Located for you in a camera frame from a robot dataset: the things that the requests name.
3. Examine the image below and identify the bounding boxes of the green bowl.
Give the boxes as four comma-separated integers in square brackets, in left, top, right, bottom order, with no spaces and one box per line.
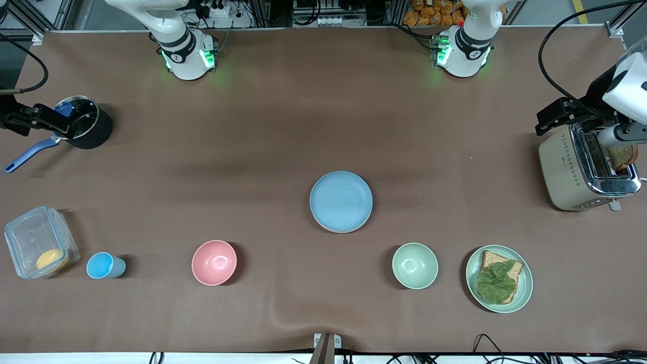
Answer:
[392,243,439,290]

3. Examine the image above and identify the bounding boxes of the blue plate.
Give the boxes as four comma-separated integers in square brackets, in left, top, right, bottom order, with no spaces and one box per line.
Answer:
[309,171,374,234]

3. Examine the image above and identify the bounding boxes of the glass lid blue knob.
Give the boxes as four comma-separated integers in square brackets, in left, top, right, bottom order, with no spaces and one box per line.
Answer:
[53,96,99,140]

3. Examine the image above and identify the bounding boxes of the black pot blue handle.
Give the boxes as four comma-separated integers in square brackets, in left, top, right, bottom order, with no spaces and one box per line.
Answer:
[4,96,114,174]

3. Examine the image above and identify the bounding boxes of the green lettuce leaf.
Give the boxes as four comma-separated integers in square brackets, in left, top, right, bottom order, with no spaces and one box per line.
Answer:
[477,260,517,305]

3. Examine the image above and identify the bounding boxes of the blue cup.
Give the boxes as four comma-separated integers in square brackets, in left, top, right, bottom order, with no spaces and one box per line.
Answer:
[86,252,127,280]

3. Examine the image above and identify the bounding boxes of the brown toast slice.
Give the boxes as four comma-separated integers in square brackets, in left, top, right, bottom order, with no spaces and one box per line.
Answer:
[604,144,635,171]

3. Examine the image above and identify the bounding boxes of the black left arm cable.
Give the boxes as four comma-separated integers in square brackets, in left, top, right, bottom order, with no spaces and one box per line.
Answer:
[537,0,647,114]

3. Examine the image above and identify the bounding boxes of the clear plastic container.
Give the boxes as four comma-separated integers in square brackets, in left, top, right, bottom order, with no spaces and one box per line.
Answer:
[4,205,80,280]

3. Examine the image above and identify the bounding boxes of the beige chrome toaster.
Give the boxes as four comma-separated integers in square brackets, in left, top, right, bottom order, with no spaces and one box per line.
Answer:
[538,121,642,212]

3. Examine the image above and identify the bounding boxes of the yellow round fruit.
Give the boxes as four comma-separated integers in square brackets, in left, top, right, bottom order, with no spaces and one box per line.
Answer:
[36,249,70,274]

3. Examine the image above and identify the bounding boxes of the brown table cloth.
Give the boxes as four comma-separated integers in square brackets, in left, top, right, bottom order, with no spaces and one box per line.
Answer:
[0,25,647,354]

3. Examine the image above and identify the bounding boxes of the pink bowl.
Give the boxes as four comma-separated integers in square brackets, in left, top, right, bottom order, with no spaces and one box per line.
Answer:
[192,240,238,287]

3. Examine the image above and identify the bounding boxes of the aluminium frame profile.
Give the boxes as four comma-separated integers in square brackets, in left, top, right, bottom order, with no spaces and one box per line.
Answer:
[606,0,647,39]

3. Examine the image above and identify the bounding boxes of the brown bread slice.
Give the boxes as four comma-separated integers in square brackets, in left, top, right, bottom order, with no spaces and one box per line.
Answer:
[480,251,524,304]

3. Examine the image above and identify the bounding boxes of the grey metal camera bracket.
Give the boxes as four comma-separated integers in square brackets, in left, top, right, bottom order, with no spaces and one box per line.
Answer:
[313,333,342,364]

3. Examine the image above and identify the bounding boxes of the orange snack packets pile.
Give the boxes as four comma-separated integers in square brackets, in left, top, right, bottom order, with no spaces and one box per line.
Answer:
[403,0,468,27]

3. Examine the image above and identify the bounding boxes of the green plate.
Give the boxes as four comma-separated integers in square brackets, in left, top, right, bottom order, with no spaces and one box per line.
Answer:
[466,245,533,314]

